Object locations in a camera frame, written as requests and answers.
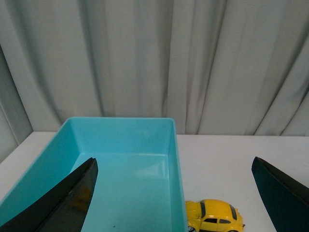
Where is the light grey curtain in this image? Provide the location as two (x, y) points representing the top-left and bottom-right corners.
(0, 0), (309, 160)

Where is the yellow beetle toy car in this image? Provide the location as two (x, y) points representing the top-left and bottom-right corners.
(185, 199), (245, 232)

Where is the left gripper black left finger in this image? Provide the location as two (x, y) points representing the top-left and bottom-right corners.
(0, 158), (98, 232)

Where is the turquoise plastic bin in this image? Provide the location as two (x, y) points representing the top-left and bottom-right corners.
(0, 117), (187, 232)

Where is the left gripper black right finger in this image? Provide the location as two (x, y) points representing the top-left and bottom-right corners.
(252, 157), (309, 232)

